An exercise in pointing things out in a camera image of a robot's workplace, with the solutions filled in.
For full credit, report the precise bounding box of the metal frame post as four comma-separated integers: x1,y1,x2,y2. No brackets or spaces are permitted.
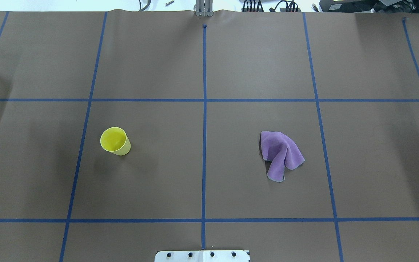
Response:
193,0,214,17

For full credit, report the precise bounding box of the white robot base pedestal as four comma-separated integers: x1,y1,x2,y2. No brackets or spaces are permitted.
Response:
154,249,251,262

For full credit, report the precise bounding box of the black equipment box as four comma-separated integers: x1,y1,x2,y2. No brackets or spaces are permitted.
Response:
319,0,419,13

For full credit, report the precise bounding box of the yellow plastic cup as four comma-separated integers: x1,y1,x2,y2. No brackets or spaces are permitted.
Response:
100,127,131,156

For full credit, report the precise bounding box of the purple cloth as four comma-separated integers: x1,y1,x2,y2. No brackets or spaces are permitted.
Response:
260,131,305,182

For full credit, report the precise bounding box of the black cable bundle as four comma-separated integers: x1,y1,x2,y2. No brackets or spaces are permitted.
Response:
242,0,301,13

